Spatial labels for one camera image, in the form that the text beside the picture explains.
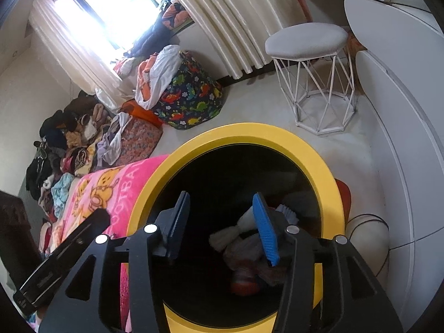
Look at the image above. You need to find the pink cartoon printed blanket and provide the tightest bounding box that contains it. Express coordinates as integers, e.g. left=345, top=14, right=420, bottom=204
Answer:
left=36, top=154, right=170, bottom=333

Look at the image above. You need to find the barred window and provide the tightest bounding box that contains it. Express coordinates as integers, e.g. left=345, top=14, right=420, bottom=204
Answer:
left=54, top=0, right=167, bottom=51

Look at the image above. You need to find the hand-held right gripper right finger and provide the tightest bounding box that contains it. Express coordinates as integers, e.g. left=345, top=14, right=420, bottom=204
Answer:
left=253, top=192, right=405, bottom=333

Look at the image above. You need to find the yellow-rimmed black trash bin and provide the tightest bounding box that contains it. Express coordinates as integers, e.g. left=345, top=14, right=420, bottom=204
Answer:
left=125, top=122, right=347, bottom=333

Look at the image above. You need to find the black jacket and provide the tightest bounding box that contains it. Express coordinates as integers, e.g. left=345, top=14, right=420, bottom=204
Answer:
left=131, top=17, right=168, bottom=59

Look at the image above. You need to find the floral fabric basket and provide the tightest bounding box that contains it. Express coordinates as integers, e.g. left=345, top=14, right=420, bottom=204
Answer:
left=118, top=118, right=163, bottom=168

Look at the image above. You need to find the grey white cloth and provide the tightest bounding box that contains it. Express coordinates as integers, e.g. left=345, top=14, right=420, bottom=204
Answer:
left=96, top=113, right=131, bottom=168

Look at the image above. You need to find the pile of clothes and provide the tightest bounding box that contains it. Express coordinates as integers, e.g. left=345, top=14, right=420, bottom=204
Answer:
left=26, top=90, right=120, bottom=216

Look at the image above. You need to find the white hexagonal wire stool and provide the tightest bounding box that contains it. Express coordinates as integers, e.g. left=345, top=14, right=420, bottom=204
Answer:
left=264, top=22, right=358, bottom=136

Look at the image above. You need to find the black cable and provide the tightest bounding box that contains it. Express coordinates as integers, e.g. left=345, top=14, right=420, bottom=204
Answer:
left=347, top=213, right=394, bottom=276

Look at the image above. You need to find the white foam fruit net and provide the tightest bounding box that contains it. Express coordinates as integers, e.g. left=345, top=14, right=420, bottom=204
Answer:
left=238, top=206, right=259, bottom=233
left=209, top=227, right=243, bottom=252

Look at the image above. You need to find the white desk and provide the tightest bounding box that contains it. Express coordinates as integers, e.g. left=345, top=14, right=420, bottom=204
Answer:
left=291, top=0, right=444, bottom=42

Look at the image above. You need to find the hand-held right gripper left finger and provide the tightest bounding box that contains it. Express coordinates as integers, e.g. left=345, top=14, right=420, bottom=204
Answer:
left=38, top=191, right=191, bottom=333

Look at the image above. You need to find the red round container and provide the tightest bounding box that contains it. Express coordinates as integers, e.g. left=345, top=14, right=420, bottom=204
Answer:
left=230, top=273, right=263, bottom=296

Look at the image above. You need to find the cream curtain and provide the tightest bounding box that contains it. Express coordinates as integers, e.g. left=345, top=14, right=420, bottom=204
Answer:
left=161, top=0, right=307, bottom=79
left=31, top=0, right=123, bottom=110

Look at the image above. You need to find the light blue cloth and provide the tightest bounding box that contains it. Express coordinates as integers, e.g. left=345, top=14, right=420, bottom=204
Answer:
left=51, top=173, right=75, bottom=216

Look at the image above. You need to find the orange patterned quilt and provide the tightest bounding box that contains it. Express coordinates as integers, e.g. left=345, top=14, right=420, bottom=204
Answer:
left=160, top=1, right=192, bottom=29

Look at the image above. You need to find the dinosaur print laundry basket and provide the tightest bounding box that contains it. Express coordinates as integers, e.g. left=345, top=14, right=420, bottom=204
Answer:
left=149, top=51, right=223, bottom=130

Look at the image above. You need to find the person's dark brown clothing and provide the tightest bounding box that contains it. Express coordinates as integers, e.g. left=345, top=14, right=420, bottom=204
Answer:
left=0, top=190, right=44, bottom=295

